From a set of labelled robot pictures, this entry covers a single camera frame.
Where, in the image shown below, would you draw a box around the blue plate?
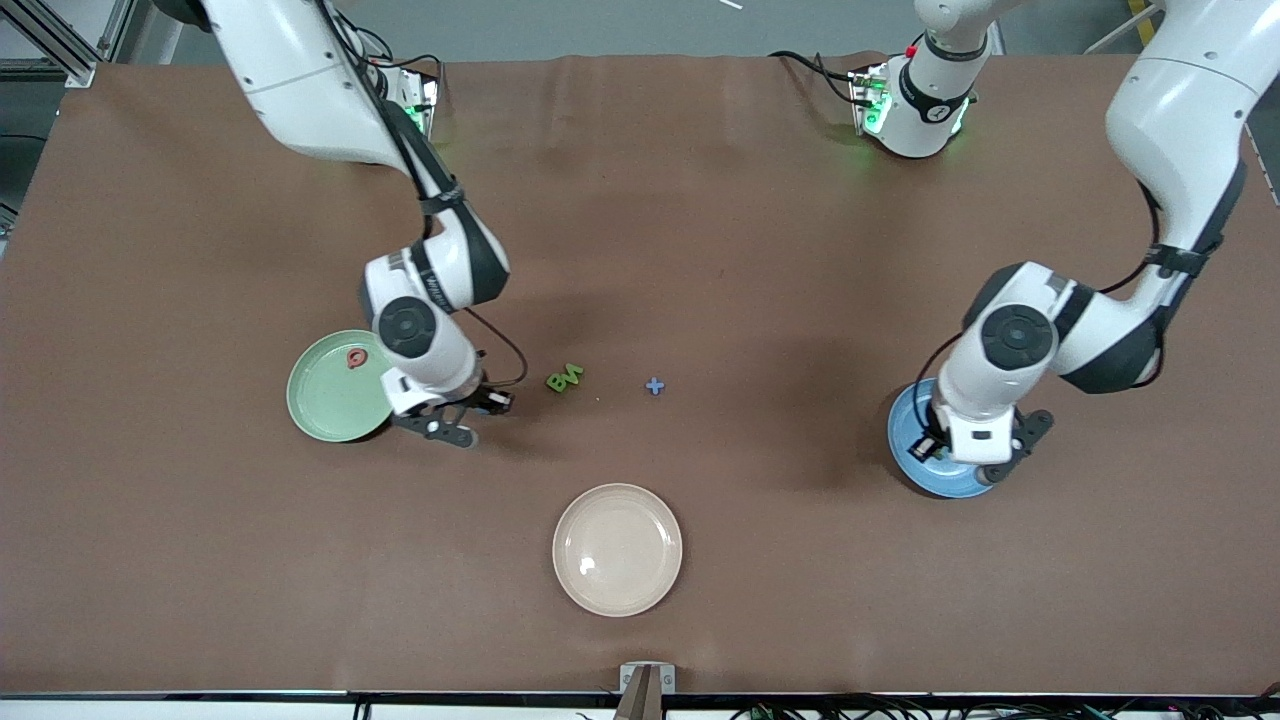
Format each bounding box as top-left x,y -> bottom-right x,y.
887,378 -> 1006,500

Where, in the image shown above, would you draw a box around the green plate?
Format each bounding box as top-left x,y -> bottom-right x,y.
286,329 -> 401,444

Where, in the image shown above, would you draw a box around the beige plate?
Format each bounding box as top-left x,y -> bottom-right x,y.
552,483 -> 684,618

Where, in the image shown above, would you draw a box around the brown table cover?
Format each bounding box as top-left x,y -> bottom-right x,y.
0,52 -> 1280,696

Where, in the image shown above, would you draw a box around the metal base connector plate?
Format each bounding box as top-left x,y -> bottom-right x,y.
398,68 -> 442,143
849,62 -> 893,137

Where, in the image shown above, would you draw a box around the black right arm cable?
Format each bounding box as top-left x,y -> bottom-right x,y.
462,305 -> 529,391

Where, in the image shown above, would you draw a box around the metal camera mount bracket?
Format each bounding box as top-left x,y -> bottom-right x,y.
615,662 -> 677,720

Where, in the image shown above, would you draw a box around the black base power cable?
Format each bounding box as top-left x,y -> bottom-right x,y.
768,48 -> 861,106

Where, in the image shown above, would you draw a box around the aluminium frame post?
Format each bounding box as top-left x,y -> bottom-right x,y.
0,0 -> 136,89

